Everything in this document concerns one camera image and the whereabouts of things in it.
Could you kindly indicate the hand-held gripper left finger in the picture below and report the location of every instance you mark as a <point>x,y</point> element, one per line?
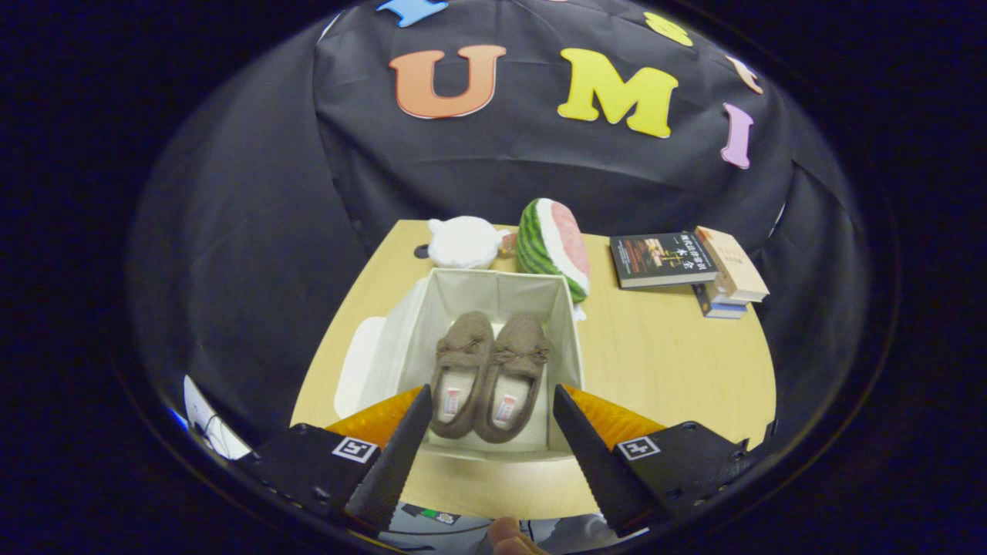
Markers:
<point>389,466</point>

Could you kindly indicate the blue cover book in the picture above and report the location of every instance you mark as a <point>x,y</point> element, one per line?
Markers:
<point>721,311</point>

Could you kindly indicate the white plush toy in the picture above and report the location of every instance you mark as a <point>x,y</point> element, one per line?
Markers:
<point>466,243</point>

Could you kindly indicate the black cover book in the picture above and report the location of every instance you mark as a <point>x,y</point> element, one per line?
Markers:
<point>661,260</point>

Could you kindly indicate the cream fabric storage box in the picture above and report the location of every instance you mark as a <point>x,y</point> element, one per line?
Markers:
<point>493,293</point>

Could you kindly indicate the beige cover book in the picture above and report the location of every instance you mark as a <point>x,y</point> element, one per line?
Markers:
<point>732,266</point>

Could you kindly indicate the watermelon slice plush toy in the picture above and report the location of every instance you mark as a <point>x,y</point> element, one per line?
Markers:
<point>551,239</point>

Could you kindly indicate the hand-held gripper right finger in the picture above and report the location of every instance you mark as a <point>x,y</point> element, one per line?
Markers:
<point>594,466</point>

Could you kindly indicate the white sheet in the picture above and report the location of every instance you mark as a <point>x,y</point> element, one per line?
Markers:
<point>212,424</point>

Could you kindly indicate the brown fuzzy shoe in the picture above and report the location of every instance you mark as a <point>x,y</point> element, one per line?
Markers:
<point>463,347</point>
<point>520,347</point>

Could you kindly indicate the black backdrop cloth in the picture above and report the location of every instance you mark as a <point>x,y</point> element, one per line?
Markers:
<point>254,231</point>

